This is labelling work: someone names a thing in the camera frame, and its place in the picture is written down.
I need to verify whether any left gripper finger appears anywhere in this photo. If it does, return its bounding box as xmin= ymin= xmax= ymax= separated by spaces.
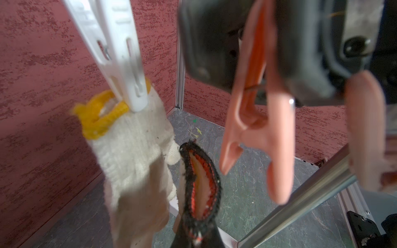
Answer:
xmin=171 ymin=219 xmax=225 ymax=248

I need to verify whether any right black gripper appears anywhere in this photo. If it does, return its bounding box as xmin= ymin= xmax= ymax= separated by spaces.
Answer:
xmin=275 ymin=1 xmax=397 ymax=106

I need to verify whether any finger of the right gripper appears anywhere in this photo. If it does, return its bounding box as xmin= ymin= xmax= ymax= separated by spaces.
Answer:
xmin=178 ymin=0 xmax=254 ymax=93

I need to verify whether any black cuff white glove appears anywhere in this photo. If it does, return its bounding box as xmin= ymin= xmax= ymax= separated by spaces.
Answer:
xmin=174 ymin=141 xmax=222 ymax=233

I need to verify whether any pink clothespin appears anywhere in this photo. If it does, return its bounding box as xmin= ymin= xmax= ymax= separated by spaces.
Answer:
xmin=219 ymin=1 xmax=295 ymax=205

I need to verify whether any pink clip hanger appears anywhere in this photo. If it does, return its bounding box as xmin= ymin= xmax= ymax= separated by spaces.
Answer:
xmin=345 ymin=71 xmax=397 ymax=193

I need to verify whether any white clothespin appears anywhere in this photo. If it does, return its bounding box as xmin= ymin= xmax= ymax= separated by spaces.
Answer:
xmin=63 ymin=0 xmax=148 ymax=112

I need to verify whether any yellow cuff white glove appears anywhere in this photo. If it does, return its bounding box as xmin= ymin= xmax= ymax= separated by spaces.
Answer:
xmin=72 ymin=82 xmax=180 ymax=248

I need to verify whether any clothes rack with steel bars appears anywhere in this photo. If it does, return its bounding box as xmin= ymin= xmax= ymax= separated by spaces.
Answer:
xmin=169 ymin=103 xmax=397 ymax=248

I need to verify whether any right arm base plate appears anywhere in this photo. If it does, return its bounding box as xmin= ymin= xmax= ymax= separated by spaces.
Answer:
xmin=346 ymin=211 xmax=397 ymax=248

